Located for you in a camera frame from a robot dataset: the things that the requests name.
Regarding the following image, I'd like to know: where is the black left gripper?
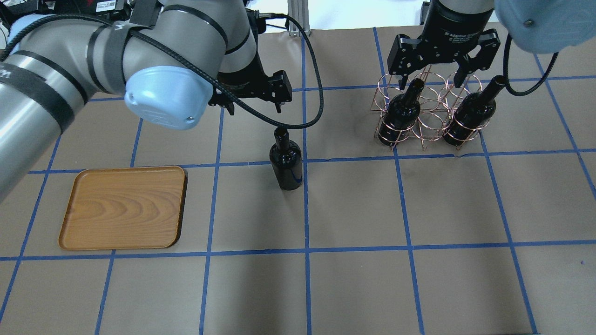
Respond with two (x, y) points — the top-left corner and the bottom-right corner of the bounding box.
(217, 56), (292, 116)

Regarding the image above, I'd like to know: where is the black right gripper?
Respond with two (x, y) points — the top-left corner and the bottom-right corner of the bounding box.
(387, 28), (501, 90)

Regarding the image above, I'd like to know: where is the dark wine bottle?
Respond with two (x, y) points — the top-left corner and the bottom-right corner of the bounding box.
(270, 127), (303, 191)
(378, 78), (425, 147)
(443, 75), (505, 146)

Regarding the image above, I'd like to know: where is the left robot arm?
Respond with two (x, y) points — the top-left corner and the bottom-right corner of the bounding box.
(1, 0), (292, 199)

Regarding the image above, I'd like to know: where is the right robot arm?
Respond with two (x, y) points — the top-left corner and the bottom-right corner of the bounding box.
(387, 0), (595, 88)

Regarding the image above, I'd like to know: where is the wooden tray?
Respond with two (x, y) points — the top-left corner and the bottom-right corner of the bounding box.
(58, 166), (187, 251)

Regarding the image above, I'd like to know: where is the copper wire bottle basket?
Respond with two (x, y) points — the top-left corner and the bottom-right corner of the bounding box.
(371, 64), (488, 150)

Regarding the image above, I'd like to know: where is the black cable right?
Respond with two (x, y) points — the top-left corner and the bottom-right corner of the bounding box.
(502, 35), (559, 97)

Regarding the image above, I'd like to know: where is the aluminium frame post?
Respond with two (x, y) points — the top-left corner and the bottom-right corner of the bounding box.
(287, 0), (311, 37)

